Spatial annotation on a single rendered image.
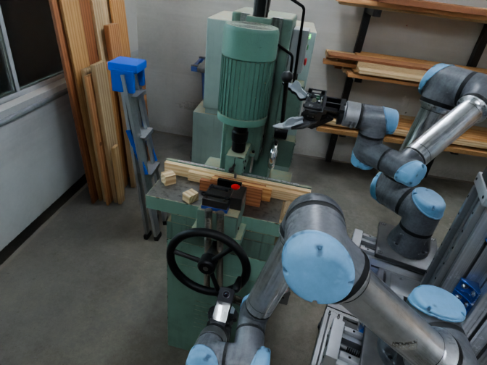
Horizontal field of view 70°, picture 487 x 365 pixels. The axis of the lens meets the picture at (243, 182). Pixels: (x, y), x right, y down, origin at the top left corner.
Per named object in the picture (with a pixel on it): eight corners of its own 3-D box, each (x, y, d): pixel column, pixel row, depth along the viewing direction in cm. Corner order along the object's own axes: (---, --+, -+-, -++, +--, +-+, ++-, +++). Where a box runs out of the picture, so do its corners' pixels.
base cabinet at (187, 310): (166, 345, 174) (164, 238, 137) (201, 265, 223) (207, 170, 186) (253, 368, 169) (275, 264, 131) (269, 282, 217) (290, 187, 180)
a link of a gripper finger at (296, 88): (290, 68, 104) (311, 88, 102) (288, 79, 110) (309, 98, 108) (282, 74, 104) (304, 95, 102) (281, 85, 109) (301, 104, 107)
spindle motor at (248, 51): (210, 124, 117) (217, 24, 100) (224, 107, 131) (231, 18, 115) (261, 133, 114) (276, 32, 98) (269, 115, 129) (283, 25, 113)
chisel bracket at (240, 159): (224, 174, 130) (225, 154, 126) (232, 158, 142) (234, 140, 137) (243, 178, 129) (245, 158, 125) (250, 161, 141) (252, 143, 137)
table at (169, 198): (133, 222, 123) (132, 208, 120) (167, 180, 149) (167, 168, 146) (301, 261, 116) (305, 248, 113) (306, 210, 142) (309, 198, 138)
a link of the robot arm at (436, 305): (435, 316, 92) (458, 282, 85) (454, 365, 81) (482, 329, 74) (390, 308, 93) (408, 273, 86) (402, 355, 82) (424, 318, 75)
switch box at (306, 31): (285, 72, 138) (293, 28, 129) (288, 66, 146) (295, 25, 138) (301, 74, 137) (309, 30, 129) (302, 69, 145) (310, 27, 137)
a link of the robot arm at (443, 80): (393, 218, 127) (473, 69, 104) (361, 197, 137) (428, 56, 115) (409, 214, 134) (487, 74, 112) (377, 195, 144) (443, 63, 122)
